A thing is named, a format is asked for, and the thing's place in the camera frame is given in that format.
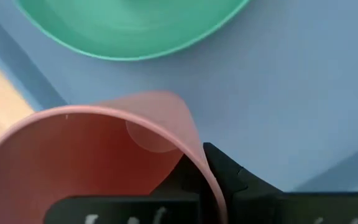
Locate blue plastic tray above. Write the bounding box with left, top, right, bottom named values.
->
left=0, top=0, right=358, bottom=194

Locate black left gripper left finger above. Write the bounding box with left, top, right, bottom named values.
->
left=44, top=154, right=218, bottom=224

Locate pink plastic cup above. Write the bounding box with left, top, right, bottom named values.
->
left=0, top=90, right=229, bottom=224

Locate green plastic plate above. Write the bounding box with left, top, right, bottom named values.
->
left=12, top=0, right=251, bottom=62

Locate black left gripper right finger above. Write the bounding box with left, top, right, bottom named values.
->
left=203, top=141, right=358, bottom=224

